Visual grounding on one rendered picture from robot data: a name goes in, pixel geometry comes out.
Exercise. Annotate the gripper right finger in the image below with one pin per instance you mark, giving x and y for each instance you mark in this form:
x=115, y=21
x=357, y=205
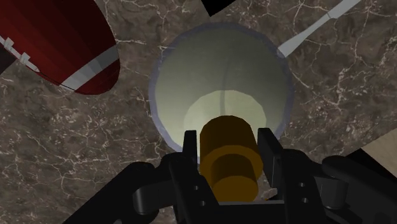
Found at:
x=291, y=180

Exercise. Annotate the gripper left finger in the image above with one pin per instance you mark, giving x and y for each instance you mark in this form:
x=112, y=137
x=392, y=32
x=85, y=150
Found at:
x=186, y=173

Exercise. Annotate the yellow cylindrical bottle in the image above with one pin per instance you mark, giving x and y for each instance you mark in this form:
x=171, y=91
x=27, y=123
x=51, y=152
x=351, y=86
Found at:
x=229, y=155

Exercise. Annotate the pale bowl with blue rim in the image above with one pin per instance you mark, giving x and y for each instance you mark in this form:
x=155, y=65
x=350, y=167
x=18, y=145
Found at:
x=214, y=71

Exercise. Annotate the grey butter knife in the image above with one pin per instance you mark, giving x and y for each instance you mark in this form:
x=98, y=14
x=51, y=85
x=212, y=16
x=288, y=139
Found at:
x=310, y=29

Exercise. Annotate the dark red football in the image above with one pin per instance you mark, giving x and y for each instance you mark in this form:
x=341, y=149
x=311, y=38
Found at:
x=59, y=40

